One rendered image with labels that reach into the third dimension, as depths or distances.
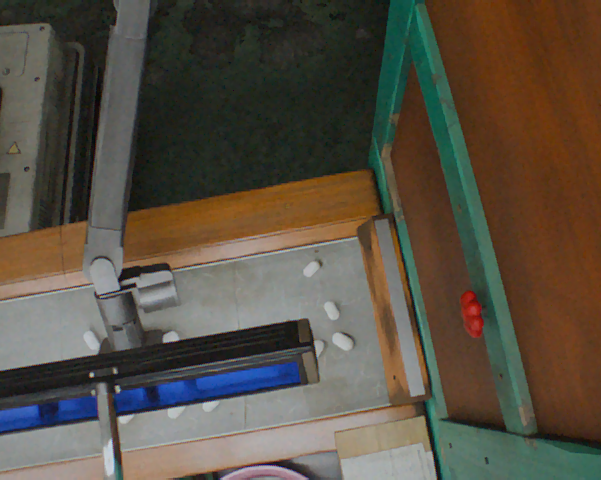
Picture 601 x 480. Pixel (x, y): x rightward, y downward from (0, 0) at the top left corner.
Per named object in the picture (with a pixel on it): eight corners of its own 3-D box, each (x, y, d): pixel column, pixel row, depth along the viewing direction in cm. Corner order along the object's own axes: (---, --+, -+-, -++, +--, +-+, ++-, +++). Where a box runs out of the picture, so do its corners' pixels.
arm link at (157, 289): (90, 242, 93) (86, 261, 85) (161, 225, 95) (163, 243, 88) (110, 308, 98) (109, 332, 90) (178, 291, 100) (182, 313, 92)
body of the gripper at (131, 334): (159, 360, 94) (147, 322, 91) (98, 369, 94) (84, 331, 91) (164, 337, 100) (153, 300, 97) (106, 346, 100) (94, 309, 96)
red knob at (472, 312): (453, 297, 56) (462, 288, 52) (475, 292, 56) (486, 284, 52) (463, 341, 55) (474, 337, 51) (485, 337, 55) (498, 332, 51)
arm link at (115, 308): (92, 280, 93) (91, 297, 88) (135, 270, 94) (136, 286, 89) (104, 316, 96) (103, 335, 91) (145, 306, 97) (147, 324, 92)
